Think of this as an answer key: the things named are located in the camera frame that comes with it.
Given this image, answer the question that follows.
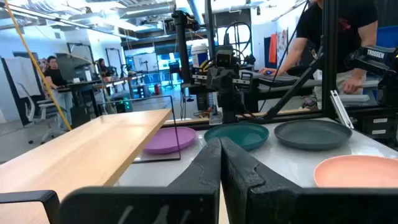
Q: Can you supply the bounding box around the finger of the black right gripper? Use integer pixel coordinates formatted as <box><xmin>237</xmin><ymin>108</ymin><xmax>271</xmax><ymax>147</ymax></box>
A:
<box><xmin>226</xmin><ymin>70</ymin><xmax>243</xmax><ymax>93</ymax></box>
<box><xmin>206</xmin><ymin>70</ymin><xmax>227</xmax><ymax>93</ymax></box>

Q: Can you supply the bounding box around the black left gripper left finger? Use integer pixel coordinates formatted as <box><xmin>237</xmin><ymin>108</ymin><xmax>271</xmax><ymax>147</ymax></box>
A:
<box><xmin>60</xmin><ymin>138</ymin><xmax>223</xmax><ymax>224</ymax></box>

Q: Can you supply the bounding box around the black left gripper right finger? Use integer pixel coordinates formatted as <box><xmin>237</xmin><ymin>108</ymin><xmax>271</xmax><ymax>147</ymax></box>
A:
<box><xmin>220</xmin><ymin>136</ymin><xmax>398</xmax><ymax>224</ymax></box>

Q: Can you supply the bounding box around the teal plate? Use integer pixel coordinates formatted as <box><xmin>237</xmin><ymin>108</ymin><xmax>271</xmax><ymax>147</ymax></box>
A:
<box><xmin>203</xmin><ymin>122</ymin><xmax>270</xmax><ymax>151</ymax></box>

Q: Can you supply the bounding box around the purple plate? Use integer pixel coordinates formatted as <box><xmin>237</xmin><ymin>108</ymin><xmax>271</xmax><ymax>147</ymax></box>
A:
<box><xmin>143</xmin><ymin>126</ymin><xmax>198</xmax><ymax>155</ymax></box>

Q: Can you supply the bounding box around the dark grey plate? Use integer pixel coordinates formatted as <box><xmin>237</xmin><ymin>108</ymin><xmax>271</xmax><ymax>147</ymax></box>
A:
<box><xmin>274</xmin><ymin>119</ymin><xmax>353</xmax><ymax>152</ymax></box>

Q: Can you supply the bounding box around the white plastic tub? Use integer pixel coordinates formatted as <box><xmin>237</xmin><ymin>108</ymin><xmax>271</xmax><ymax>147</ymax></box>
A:
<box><xmin>190</xmin><ymin>43</ymin><xmax>210</xmax><ymax>68</ymax></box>

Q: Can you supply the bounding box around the black keyboard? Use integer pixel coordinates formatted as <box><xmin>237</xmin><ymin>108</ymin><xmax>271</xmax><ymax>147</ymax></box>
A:
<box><xmin>257</xmin><ymin>73</ymin><xmax>301</xmax><ymax>88</ymax></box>

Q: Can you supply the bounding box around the orange cloth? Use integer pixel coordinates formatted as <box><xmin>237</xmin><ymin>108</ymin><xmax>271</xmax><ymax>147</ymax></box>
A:
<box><xmin>268</xmin><ymin>32</ymin><xmax>278</xmax><ymax>65</ymax></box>

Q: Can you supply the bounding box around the plywood base board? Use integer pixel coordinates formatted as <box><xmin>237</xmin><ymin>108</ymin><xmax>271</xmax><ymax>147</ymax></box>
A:
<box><xmin>163</xmin><ymin>107</ymin><xmax>312</xmax><ymax>127</ymax></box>

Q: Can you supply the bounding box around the grey desk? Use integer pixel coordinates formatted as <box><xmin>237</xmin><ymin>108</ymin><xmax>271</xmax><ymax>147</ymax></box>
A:
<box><xmin>248</xmin><ymin>70</ymin><xmax>382</xmax><ymax>97</ymax></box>

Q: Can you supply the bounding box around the computer with green lights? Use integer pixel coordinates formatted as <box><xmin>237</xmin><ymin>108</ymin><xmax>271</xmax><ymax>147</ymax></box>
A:
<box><xmin>114</xmin><ymin>96</ymin><xmax>134</xmax><ymax>113</ymax></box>

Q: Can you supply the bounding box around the pink plate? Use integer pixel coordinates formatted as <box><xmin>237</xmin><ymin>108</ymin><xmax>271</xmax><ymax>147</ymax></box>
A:
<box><xmin>313</xmin><ymin>154</ymin><xmax>398</xmax><ymax>189</ymax></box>

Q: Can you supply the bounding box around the person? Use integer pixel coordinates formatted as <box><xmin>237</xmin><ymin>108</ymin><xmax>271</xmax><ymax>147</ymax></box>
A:
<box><xmin>259</xmin><ymin>0</ymin><xmax>379</xmax><ymax>108</ymax></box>
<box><xmin>96</xmin><ymin>57</ymin><xmax>113</xmax><ymax>78</ymax></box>
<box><xmin>43</xmin><ymin>55</ymin><xmax>74</xmax><ymax>130</ymax></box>

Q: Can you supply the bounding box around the black desk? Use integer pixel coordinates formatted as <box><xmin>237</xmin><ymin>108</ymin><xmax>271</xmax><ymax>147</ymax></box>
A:
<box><xmin>55</xmin><ymin>79</ymin><xmax>105</xmax><ymax>128</ymax></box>

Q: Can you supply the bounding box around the black box with white labels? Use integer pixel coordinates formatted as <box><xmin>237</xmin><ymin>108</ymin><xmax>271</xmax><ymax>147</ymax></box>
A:
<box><xmin>360</xmin><ymin>114</ymin><xmax>398</xmax><ymax>141</ymax></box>

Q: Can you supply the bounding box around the white office chair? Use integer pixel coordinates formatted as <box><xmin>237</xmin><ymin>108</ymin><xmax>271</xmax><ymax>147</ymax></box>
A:
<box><xmin>17</xmin><ymin>82</ymin><xmax>68</xmax><ymax>146</ymax></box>

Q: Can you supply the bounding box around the white covered board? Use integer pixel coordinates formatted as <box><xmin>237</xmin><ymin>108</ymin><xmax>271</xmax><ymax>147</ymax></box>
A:
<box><xmin>2</xmin><ymin>57</ymin><xmax>42</xmax><ymax>99</ymax></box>

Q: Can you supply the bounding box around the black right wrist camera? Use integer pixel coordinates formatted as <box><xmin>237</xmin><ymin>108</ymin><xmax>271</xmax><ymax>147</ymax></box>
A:
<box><xmin>215</xmin><ymin>49</ymin><xmax>234</xmax><ymax>68</ymax></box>

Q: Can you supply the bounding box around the black hanging cable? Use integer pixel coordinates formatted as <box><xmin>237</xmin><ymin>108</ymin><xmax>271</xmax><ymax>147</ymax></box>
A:
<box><xmin>259</xmin><ymin>0</ymin><xmax>309</xmax><ymax>112</ymax></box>

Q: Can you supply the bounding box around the black looped cable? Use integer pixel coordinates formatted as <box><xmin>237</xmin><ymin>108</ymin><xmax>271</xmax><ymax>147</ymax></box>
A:
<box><xmin>222</xmin><ymin>21</ymin><xmax>253</xmax><ymax>65</ymax></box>

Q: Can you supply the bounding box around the silver metal bracket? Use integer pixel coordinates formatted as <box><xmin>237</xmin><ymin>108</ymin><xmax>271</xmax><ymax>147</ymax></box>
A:
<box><xmin>329</xmin><ymin>89</ymin><xmax>355</xmax><ymax>130</ymax></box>

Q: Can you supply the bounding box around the yellow cable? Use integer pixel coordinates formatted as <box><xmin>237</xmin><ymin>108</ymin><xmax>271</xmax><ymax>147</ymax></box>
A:
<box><xmin>2</xmin><ymin>0</ymin><xmax>73</xmax><ymax>131</ymax></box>

